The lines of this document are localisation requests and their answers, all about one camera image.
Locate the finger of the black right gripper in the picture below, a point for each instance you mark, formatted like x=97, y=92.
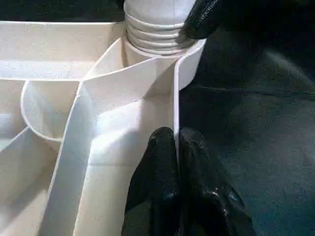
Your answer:
x=201, y=19

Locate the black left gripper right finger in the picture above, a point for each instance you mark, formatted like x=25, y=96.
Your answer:
x=209, y=191

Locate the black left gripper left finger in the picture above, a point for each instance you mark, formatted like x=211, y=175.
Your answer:
x=157, y=177

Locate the white plastic table leg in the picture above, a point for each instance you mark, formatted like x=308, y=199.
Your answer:
x=152, y=24

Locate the white plastic table top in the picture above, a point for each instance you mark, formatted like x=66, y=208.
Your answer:
x=73, y=123

